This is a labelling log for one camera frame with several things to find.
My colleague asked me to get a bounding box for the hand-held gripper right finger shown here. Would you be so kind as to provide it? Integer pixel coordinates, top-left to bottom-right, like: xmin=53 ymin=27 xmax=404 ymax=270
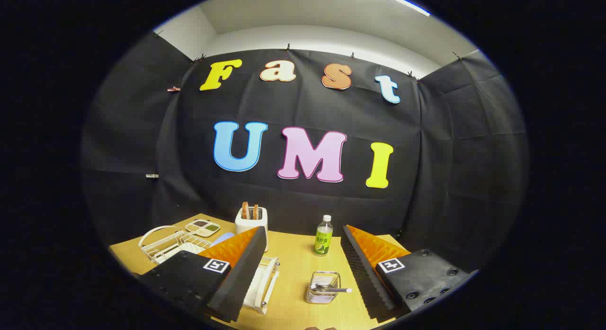
xmin=340 ymin=224 xmax=480 ymax=322

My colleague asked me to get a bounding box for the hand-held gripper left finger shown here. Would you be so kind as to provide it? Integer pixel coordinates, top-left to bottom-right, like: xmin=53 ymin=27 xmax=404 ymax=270
xmin=135 ymin=226 xmax=268 ymax=323

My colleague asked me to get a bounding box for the light blue plate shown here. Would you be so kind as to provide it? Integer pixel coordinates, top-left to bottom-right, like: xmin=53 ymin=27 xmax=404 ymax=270
xmin=211 ymin=232 xmax=236 ymax=248

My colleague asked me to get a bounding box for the silver wire basket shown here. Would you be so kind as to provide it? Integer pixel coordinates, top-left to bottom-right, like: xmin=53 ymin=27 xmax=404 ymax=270
xmin=305 ymin=271 xmax=341 ymax=305

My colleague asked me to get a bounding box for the white wire dish rack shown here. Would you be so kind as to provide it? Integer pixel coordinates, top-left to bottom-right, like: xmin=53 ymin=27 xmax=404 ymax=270
xmin=138 ymin=225 xmax=280 ymax=315

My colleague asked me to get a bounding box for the white compartment condiment dish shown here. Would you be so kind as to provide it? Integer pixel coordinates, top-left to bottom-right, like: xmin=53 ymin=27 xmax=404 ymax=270
xmin=185 ymin=219 xmax=221 ymax=238

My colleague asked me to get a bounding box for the white toaster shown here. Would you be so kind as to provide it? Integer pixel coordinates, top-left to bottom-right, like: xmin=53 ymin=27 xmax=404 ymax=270
xmin=235 ymin=207 xmax=269 ymax=252

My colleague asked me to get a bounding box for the green label drink bottle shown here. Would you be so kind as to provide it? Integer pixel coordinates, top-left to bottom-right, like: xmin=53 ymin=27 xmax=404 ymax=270
xmin=313 ymin=215 xmax=334 ymax=257

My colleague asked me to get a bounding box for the black backdrop cloth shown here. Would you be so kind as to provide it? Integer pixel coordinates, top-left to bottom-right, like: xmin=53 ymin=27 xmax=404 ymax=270
xmin=80 ymin=32 xmax=528 ymax=274

